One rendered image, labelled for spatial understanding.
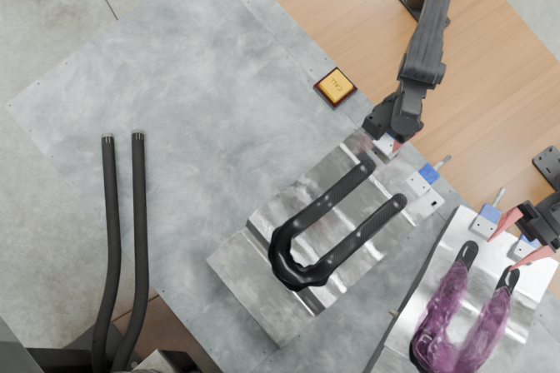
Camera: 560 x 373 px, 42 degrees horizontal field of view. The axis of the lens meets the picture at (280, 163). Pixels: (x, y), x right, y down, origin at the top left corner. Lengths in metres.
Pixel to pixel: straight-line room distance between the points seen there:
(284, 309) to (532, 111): 0.80
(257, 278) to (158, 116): 0.47
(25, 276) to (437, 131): 1.49
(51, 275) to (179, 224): 0.95
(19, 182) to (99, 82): 0.91
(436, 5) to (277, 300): 0.72
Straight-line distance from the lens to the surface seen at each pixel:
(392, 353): 1.63
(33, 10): 2.92
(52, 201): 2.66
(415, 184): 1.68
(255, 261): 1.66
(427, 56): 1.47
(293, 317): 1.65
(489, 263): 1.75
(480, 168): 1.85
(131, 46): 1.89
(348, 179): 1.69
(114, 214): 1.71
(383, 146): 1.66
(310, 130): 1.80
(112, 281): 1.66
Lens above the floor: 2.51
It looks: 75 degrees down
